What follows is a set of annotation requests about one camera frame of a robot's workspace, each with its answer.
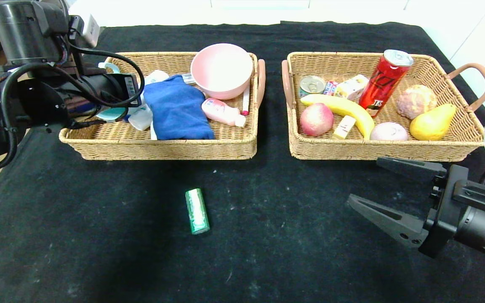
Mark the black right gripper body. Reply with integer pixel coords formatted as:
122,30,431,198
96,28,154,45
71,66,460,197
418,164,485,266

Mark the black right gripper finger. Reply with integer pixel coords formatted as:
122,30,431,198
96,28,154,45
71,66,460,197
347,193,429,248
376,157,448,185

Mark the pale pink round bun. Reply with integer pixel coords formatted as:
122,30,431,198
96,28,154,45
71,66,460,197
370,122,409,142

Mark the pale yellow butter block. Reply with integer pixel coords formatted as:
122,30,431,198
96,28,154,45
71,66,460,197
333,115,357,140

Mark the red soda can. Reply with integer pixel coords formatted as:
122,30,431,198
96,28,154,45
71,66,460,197
358,49,414,119

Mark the green chewing gum pack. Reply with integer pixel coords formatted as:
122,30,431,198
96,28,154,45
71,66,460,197
185,188,211,235

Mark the blue microfibre towel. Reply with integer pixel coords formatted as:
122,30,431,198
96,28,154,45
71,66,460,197
143,74,215,141

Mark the pale teal mug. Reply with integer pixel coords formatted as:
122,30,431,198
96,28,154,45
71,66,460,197
94,62,129,123

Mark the wicker basket with food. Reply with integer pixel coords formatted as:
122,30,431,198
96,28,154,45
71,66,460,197
282,51,485,163

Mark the wicker basket with toiletries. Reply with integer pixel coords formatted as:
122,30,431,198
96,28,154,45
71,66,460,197
59,51,266,161

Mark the yellow pear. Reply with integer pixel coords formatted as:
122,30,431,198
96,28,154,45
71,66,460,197
410,104,457,141

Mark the brown crusty bread roll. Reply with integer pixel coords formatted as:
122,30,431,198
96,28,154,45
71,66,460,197
396,85,438,120

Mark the yellow banana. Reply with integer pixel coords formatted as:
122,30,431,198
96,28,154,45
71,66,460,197
301,93,376,141

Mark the white yellow juice carton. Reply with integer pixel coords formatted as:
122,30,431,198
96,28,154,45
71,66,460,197
334,74,369,103

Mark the black table cloth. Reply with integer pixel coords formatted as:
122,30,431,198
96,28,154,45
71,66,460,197
0,21,485,303

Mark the red pink peach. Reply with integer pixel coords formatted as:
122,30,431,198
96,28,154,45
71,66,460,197
300,103,335,137

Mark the small tin can gold lid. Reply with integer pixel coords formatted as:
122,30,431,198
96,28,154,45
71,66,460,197
299,75,326,98

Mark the pink white slim stick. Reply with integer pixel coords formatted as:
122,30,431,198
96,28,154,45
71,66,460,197
241,84,251,117

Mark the pink bottle white cap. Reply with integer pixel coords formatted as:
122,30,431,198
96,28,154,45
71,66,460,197
201,98,247,128

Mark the pink bowl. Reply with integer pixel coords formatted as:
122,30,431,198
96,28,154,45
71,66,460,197
190,43,254,101

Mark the white bottle black cap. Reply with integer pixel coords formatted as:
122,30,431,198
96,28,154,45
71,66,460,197
128,103,154,131

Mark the white tube blue cap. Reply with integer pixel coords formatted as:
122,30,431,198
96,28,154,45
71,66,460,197
123,70,170,123

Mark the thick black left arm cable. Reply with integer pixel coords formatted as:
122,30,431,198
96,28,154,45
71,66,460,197
68,44,145,108

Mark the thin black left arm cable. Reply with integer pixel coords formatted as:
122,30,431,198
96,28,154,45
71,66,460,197
67,119,109,129

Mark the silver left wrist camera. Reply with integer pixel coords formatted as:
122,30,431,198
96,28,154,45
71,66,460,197
72,14,100,48

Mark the black ribbed left arm cable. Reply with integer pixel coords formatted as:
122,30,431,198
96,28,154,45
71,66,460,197
0,62,72,174

